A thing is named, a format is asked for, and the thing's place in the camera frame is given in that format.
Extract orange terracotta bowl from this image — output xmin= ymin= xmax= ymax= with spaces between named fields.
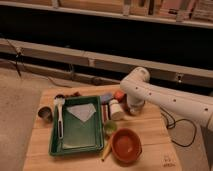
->
xmin=111 ymin=128 xmax=142 ymax=164

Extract dark maroon bowl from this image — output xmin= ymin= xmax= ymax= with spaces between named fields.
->
xmin=123 ymin=101 xmax=145 ymax=116

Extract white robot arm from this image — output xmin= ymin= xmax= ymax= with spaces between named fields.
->
xmin=120 ymin=67 xmax=213 ymax=132

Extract green plastic tray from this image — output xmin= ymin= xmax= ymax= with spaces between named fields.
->
xmin=49 ymin=96 xmax=104 ymax=156

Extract blue grey sponge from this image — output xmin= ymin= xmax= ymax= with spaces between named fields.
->
xmin=100 ymin=93 xmax=113 ymax=104

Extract orange tomato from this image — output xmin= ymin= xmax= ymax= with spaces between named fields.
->
xmin=114 ymin=90 xmax=125 ymax=102

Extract red striped utensil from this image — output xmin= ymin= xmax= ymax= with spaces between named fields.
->
xmin=102 ymin=105 xmax=109 ymax=123

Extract white bottle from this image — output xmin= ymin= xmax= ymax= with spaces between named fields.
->
xmin=109 ymin=99 xmax=124 ymax=120

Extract dark brown small objects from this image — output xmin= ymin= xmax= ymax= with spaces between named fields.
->
xmin=54 ymin=92 xmax=81 ymax=99

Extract white folded cloth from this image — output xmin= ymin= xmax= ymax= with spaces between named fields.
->
xmin=67 ymin=103 xmax=96 ymax=122

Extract small green cup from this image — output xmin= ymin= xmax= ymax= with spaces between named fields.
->
xmin=104 ymin=120 xmax=117 ymax=137

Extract wooden board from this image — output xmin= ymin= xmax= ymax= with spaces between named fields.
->
xmin=22 ymin=82 xmax=184 ymax=171

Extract yellow stick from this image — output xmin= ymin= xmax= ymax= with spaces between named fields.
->
xmin=101 ymin=140 xmax=111 ymax=162

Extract small metal cup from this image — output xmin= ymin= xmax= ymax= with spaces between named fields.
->
xmin=38 ymin=106 xmax=53 ymax=123

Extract black cable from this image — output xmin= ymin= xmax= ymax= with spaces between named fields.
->
xmin=160 ymin=108 xmax=198 ymax=148

